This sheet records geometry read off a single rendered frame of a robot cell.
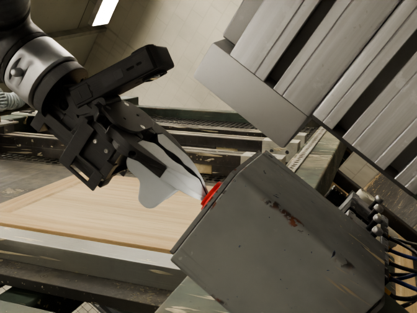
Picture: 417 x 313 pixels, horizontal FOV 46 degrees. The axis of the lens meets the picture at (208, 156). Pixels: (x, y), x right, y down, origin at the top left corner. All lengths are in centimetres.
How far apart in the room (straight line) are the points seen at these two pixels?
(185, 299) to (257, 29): 43
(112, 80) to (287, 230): 24
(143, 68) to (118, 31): 692
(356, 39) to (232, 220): 21
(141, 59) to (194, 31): 627
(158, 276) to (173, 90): 634
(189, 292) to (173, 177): 24
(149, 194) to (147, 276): 32
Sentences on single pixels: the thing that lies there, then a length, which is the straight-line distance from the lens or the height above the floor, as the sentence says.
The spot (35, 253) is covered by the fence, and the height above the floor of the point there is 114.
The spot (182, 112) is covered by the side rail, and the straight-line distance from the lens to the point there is 276.
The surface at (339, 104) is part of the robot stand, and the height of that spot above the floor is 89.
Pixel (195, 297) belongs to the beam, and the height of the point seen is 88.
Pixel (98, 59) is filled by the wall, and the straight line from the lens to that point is 773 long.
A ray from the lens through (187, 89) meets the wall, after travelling 698.
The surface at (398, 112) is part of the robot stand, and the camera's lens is 35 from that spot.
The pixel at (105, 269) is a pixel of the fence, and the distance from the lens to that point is 86.
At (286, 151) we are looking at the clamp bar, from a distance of 172.
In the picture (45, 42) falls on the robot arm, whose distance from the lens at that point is 59.
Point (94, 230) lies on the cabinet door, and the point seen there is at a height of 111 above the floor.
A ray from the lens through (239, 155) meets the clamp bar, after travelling 147.
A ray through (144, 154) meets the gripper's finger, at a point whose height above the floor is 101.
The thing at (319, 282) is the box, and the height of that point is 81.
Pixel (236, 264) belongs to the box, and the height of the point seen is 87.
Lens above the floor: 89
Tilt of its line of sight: 8 degrees up
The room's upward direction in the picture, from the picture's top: 50 degrees counter-clockwise
